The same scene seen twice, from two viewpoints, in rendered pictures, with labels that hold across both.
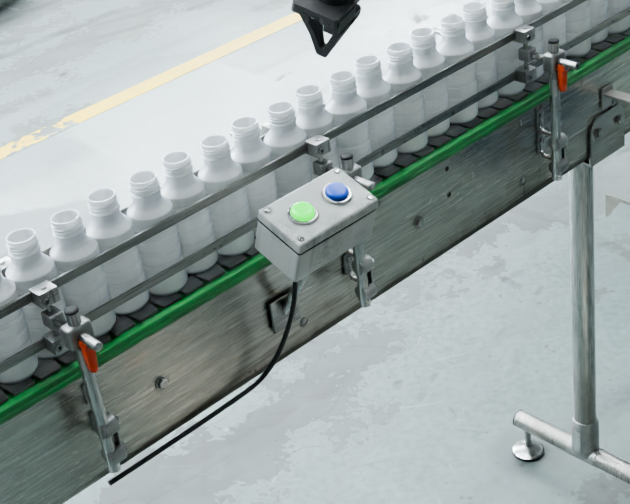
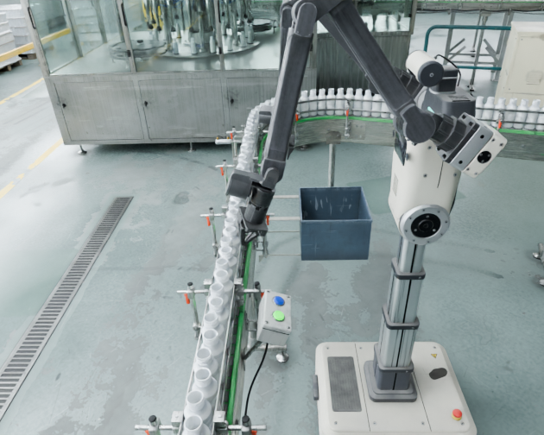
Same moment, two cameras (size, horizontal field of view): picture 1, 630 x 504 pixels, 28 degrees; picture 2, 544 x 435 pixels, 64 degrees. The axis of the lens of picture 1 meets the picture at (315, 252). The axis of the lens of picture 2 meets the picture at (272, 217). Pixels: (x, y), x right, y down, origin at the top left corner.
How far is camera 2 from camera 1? 104 cm
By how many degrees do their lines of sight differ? 41
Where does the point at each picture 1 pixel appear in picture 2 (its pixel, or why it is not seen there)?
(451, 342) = (165, 330)
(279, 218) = (274, 323)
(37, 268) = (207, 407)
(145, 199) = (216, 343)
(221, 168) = (223, 312)
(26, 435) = not seen: outside the picture
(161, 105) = not seen: outside the picture
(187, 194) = (221, 331)
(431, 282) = (136, 311)
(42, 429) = not seen: outside the picture
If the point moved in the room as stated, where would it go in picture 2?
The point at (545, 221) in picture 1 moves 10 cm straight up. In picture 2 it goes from (161, 268) to (158, 258)
